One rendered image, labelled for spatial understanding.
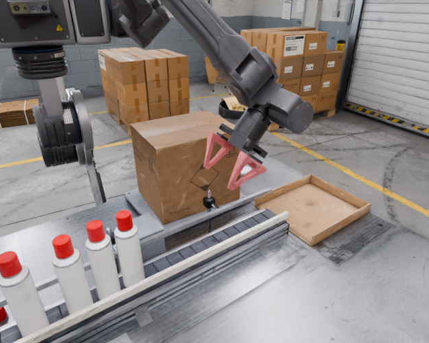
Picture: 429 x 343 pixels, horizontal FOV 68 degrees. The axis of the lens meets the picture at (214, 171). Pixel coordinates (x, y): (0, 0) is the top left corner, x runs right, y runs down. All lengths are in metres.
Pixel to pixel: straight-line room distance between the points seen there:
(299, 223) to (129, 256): 0.59
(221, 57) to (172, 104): 3.52
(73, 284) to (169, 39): 5.85
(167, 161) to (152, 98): 3.04
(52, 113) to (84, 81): 4.99
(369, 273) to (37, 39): 1.10
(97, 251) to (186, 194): 0.40
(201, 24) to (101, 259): 0.50
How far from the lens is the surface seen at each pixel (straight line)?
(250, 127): 0.62
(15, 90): 6.03
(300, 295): 0.89
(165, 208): 1.01
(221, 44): 0.57
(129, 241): 0.73
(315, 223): 1.12
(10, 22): 1.03
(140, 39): 0.90
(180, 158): 0.95
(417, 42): 4.66
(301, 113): 0.58
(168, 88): 4.03
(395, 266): 1.06
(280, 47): 3.91
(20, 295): 0.72
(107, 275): 0.76
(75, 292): 0.74
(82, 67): 6.02
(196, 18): 0.57
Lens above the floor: 1.49
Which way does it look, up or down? 29 degrees down
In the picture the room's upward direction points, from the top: straight up
